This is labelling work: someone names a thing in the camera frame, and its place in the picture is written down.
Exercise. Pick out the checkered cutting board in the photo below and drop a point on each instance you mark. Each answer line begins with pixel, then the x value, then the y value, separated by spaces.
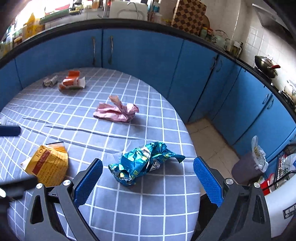
pixel 189 16

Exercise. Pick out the pink crumpled wrapper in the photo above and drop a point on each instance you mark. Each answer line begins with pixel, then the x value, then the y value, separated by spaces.
pixel 111 113

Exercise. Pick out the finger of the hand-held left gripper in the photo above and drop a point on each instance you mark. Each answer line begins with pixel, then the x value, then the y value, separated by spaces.
pixel 17 187

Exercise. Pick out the grey trash bin with liner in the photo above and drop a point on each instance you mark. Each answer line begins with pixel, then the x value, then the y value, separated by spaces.
pixel 244 168

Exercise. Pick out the pale green kettle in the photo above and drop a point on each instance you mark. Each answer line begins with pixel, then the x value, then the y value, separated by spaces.
pixel 219 40

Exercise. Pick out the white ceramic pot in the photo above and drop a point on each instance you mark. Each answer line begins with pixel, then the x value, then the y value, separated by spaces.
pixel 291 91

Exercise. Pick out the white plastic bag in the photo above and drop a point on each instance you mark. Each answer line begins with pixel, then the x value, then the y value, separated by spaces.
pixel 291 162

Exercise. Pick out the teal foil wrapper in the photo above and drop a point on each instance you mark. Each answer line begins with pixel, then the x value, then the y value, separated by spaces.
pixel 134 162

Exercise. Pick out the yellow cardboard box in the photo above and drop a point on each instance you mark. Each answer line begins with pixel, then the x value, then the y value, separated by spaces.
pixel 50 164

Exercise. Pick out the blue kitchen base cabinet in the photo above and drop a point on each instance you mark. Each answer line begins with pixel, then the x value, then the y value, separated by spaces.
pixel 143 53

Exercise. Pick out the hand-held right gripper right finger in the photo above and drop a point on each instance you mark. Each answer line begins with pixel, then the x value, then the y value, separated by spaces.
pixel 208 180

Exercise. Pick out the black kitchen countertop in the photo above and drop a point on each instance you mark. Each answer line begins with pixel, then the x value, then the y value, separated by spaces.
pixel 138 24

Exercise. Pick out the orange white carton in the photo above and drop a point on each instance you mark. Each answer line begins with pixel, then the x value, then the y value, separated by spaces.
pixel 70 82

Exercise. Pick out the white round appliance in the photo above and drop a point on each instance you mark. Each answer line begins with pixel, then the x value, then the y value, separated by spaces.
pixel 279 204

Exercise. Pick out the red plastic container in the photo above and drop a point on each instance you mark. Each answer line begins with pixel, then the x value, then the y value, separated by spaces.
pixel 268 183

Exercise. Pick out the flattened blue white box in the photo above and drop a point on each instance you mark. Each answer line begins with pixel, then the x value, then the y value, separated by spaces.
pixel 9 131

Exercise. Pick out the yellow detergent bottle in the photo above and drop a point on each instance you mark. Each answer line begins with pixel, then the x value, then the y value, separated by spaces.
pixel 32 26

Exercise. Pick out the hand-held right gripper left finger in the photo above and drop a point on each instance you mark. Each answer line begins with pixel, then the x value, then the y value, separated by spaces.
pixel 89 183

